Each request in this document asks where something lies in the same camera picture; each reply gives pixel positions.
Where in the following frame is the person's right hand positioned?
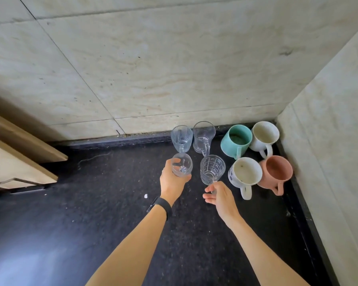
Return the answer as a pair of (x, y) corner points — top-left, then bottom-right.
(202, 181), (242, 229)

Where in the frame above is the person's left hand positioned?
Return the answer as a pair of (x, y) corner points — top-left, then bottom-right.
(160, 158), (193, 206)

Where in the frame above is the small clear glass cup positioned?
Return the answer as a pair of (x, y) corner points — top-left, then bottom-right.
(171, 153), (194, 178)

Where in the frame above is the clear grid-patterned glass mug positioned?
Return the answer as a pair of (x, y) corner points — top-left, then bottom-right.
(200, 155), (226, 194)

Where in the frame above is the person's left forearm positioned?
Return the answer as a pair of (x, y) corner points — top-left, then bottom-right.
(85, 202), (171, 286)

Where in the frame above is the person's right forearm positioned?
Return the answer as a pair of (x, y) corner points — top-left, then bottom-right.
(227, 216), (311, 286)

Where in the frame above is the black wristband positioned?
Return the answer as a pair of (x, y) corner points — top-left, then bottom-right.
(146, 197), (172, 221)

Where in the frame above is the white mug with blue print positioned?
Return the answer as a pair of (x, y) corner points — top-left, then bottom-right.
(228, 157), (263, 201)

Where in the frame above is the clear ribbed glass mug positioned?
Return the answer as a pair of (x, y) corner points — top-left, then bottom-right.
(171, 125), (194, 153)

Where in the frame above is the plain clear glass mug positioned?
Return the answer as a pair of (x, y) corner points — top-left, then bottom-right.
(193, 121), (216, 157)

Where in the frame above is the teal ceramic mug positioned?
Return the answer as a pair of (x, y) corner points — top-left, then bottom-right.
(220, 125), (253, 160)

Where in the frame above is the pink ceramic mug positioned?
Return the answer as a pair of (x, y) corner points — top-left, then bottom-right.
(257, 155), (294, 196)

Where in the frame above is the plain white ceramic mug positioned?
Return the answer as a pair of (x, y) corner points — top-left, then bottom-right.
(250, 121), (280, 159)

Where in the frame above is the light wooden cabinet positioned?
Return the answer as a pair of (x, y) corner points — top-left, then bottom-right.
(0, 108), (68, 194)

